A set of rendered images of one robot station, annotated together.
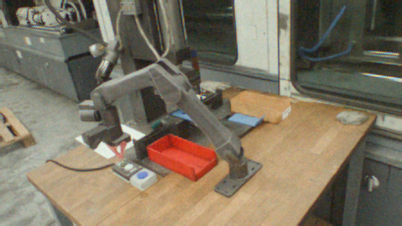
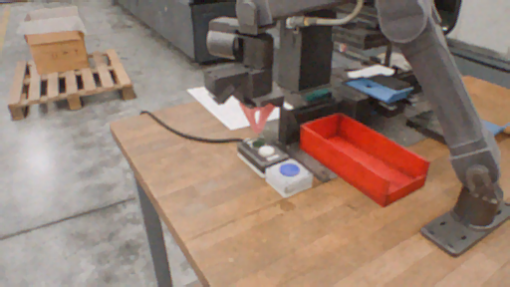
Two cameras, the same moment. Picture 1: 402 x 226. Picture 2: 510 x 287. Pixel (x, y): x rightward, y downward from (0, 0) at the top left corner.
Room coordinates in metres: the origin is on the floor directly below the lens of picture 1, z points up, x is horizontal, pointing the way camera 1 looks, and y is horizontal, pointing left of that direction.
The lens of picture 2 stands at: (0.28, 0.18, 1.34)
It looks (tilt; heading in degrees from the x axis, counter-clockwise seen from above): 31 degrees down; 13
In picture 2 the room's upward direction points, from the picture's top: straight up
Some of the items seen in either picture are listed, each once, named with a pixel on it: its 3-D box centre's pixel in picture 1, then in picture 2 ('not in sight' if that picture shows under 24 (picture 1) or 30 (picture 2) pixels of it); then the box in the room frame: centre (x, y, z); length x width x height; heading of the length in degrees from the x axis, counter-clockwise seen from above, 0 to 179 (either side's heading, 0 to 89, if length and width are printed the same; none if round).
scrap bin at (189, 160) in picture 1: (180, 155); (359, 153); (0.97, 0.11, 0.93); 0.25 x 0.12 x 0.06; 46
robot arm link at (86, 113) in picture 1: (95, 106); (239, 28); (0.96, 0.37, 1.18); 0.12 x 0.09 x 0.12; 74
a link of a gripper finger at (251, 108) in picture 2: (117, 146); (254, 111); (0.96, 0.34, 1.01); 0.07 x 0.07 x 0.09; 46
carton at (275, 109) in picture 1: (259, 107); (495, 107); (1.30, -0.25, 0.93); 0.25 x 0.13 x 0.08; 46
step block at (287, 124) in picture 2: (143, 145); (293, 123); (1.05, 0.27, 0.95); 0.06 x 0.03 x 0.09; 136
